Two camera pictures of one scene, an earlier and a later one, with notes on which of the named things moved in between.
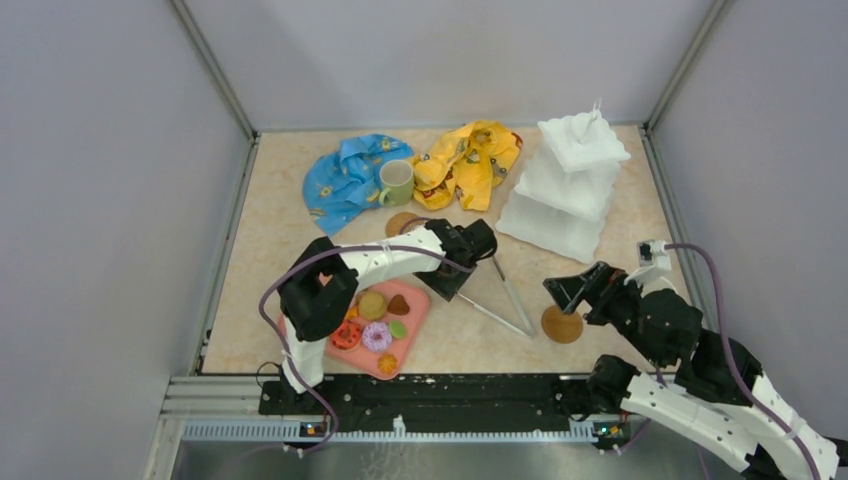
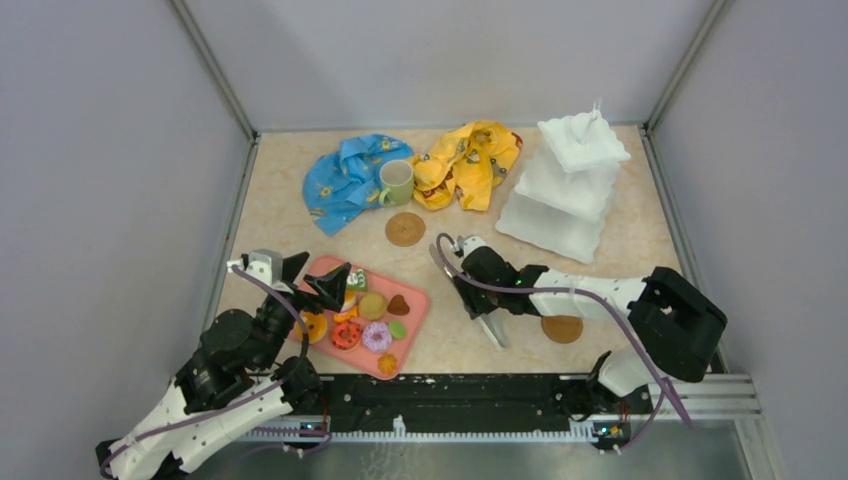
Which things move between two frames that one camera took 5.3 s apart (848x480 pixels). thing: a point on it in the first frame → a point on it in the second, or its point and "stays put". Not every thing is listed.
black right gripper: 601,278 → 473,304
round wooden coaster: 561,326 stays put
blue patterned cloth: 341,185 stays put
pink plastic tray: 377,339 stays put
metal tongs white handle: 519,308 → 492,321
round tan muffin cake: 372,306 stays put
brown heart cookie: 398,305 stays put
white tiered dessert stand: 561,202 stays put
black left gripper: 444,288 → 332,287
